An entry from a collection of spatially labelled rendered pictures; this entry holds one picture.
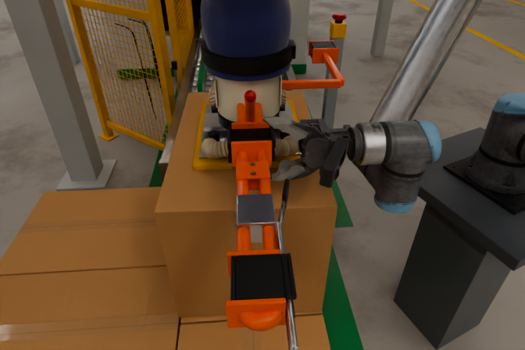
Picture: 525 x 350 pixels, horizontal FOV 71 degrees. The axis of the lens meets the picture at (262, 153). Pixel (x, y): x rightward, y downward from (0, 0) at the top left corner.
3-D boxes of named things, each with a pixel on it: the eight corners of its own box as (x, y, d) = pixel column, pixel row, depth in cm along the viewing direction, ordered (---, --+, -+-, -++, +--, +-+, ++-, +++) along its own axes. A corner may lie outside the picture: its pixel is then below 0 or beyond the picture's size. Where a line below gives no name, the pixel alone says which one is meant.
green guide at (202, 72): (201, 22, 347) (201, 12, 342) (212, 22, 347) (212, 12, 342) (185, 96, 215) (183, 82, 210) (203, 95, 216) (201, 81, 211)
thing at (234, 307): (228, 273, 54) (226, 251, 51) (279, 271, 54) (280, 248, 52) (227, 328, 47) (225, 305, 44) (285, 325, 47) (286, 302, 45)
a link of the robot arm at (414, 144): (438, 173, 78) (451, 132, 72) (380, 176, 77) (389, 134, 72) (419, 150, 86) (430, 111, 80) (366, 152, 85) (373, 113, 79)
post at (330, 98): (314, 177, 242) (330, 20, 185) (324, 176, 242) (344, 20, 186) (316, 183, 236) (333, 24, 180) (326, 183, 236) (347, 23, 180)
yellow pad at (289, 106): (262, 105, 120) (262, 91, 117) (292, 105, 121) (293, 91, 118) (269, 169, 92) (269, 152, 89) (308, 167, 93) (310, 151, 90)
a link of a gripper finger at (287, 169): (269, 174, 85) (302, 154, 82) (271, 191, 80) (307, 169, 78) (261, 166, 83) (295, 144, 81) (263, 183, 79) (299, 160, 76)
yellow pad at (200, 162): (203, 107, 119) (201, 93, 116) (233, 106, 120) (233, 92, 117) (192, 171, 91) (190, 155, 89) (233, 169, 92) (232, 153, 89)
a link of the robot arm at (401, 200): (395, 185, 95) (405, 144, 88) (422, 215, 85) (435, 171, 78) (362, 191, 93) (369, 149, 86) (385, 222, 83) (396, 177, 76)
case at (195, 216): (199, 181, 151) (188, 91, 129) (296, 178, 153) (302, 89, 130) (178, 318, 102) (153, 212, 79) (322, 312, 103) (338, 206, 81)
